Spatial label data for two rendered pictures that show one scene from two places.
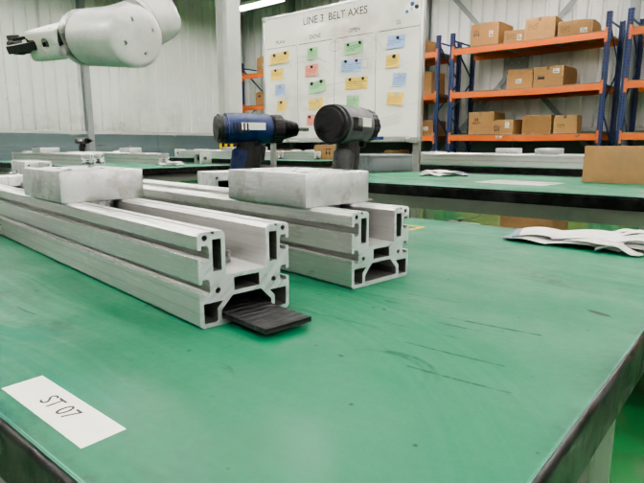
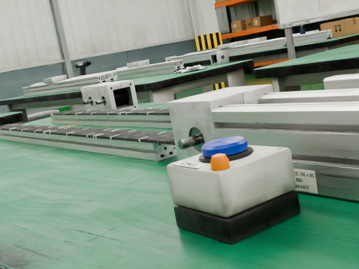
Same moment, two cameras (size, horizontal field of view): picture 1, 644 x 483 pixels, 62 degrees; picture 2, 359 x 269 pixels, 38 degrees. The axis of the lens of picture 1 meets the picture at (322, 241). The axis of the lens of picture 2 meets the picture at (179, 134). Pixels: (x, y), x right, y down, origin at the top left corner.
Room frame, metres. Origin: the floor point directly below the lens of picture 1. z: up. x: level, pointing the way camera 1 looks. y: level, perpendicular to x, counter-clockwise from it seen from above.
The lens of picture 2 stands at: (0.44, 0.58, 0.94)
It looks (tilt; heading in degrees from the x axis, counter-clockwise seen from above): 9 degrees down; 11
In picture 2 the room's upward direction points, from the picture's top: 11 degrees counter-clockwise
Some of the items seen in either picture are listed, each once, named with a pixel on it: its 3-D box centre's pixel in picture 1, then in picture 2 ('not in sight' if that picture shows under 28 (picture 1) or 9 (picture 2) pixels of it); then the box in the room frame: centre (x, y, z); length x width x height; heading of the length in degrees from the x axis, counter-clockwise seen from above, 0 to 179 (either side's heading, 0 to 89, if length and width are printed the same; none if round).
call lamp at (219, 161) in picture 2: not in sight; (219, 160); (0.84, 0.63, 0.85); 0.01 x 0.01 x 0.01
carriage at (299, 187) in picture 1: (296, 195); not in sight; (0.72, 0.03, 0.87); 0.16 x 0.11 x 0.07; 43
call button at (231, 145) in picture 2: not in sight; (225, 151); (0.88, 0.63, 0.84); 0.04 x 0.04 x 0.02
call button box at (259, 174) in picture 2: not in sight; (239, 184); (0.89, 0.62, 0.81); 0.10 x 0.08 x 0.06; 133
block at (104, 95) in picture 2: (32, 174); (112, 99); (1.99, 1.07, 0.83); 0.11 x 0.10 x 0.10; 132
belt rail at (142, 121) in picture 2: not in sight; (126, 118); (1.68, 0.95, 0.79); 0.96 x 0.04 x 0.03; 43
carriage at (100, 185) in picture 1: (81, 192); not in sight; (0.77, 0.34, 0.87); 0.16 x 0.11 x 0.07; 43
